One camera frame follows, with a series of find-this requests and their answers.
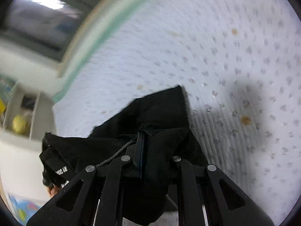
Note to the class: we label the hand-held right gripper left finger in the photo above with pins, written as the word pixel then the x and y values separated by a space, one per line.
pixel 140 155

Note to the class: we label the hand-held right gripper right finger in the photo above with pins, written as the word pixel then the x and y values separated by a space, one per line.
pixel 183 169

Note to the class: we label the black hooded jacket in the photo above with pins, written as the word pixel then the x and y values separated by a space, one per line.
pixel 160 113

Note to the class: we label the person's left hand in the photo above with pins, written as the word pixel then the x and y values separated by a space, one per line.
pixel 53 191

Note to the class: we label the colourful printed sheet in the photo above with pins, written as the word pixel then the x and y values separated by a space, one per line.
pixel 21 207

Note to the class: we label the white bookshelf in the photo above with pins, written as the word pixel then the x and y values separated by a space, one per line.
pixel 44 113

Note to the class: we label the yellow globe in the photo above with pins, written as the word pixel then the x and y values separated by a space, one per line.
pixel 20 124

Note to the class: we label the white floral quilt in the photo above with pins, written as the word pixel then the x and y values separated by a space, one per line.
pixel 235 51

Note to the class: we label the dark framed window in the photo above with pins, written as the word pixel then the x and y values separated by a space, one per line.
pixel 35 28

